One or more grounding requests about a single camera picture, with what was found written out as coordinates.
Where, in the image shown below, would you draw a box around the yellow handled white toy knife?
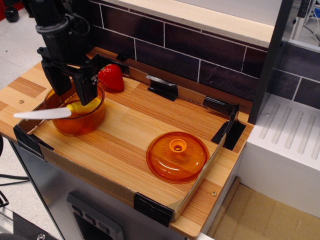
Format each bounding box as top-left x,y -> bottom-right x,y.
13,99 -> 102,120

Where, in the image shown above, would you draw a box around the red toy strawberry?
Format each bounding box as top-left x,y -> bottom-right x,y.
97,64 -> 124,92

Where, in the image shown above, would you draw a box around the cardboard fence with black tape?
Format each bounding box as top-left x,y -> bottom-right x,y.
13,62 -> 253,236

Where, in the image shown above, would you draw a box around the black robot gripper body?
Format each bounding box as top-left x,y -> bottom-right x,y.
22,0 -> 98,83

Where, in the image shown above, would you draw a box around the black vertical post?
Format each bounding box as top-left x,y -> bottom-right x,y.
248,0 -> 294,125

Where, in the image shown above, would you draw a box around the black cables on floor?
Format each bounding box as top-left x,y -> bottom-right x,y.
0,136 -> 31,208

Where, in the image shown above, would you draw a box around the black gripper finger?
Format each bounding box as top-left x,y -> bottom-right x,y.
41,61 -> 72,96
72,73 -> 98,106

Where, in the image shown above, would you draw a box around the orange transparent plastic pot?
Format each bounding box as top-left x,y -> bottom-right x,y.
44,81 -> 107,135

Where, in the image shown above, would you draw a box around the black caster wheel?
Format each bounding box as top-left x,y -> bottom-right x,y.
3,0 -> 20,23

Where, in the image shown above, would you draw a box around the toy oven control panel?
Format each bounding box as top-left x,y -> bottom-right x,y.
66,193 -> 125,240

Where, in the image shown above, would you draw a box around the white toy sink drainboard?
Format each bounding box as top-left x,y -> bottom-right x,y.
237,95 -> 320,217

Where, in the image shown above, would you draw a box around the orange transparent pot lid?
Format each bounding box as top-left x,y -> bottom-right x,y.
146,131 -> 210,184

